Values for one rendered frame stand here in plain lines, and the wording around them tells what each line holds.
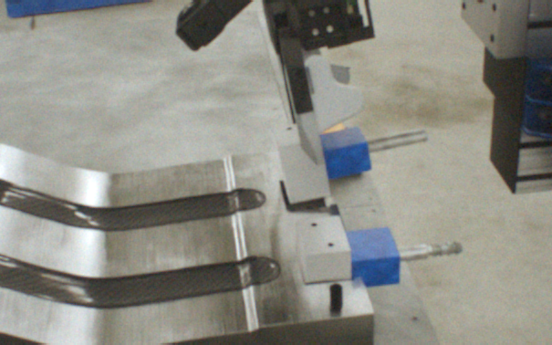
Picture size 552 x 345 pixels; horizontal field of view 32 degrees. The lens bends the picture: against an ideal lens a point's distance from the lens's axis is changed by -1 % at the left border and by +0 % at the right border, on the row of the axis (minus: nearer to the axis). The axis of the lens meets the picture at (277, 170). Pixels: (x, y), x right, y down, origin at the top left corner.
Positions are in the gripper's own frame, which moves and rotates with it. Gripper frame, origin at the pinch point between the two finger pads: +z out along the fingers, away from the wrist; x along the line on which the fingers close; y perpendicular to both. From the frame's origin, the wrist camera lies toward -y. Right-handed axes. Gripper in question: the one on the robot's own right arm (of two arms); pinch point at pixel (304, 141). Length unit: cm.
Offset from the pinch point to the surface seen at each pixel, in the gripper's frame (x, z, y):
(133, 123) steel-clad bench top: 35.7, 6.5, -18.2
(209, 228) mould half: -3.7, 4.5, -9.7
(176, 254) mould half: -6.7, 4.6, -12.6
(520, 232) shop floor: 127, 86, 55
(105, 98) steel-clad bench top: 43.9, 4.9, -21.9
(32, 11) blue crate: 309, 39, -78
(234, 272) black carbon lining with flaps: -9.7, 5.9, -8.2
